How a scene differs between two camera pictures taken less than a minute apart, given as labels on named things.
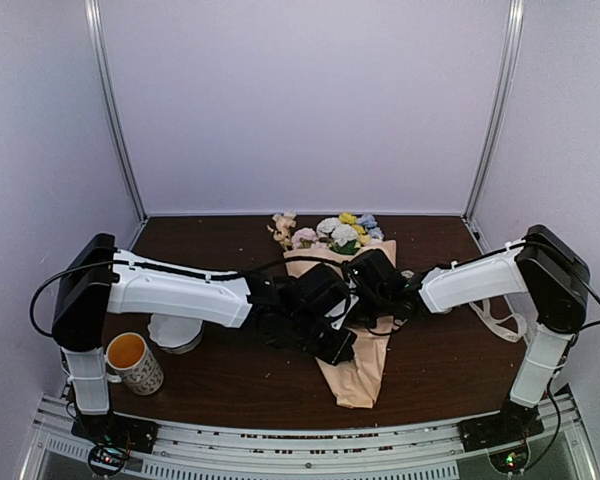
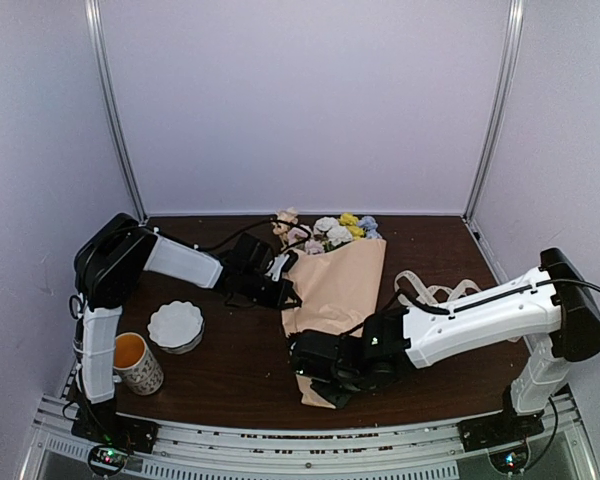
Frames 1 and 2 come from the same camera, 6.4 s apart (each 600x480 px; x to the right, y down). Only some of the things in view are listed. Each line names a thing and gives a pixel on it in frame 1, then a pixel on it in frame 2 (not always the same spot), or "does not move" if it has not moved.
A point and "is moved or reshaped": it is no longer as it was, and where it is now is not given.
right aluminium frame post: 510,55 does not move
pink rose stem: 304,238 -> 316,246
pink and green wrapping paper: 355,380 is moved or reshaped
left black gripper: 336,355 -> 286,288
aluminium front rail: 432,452 does not move
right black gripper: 371,323 -> 335,398
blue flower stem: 369,222 does not move
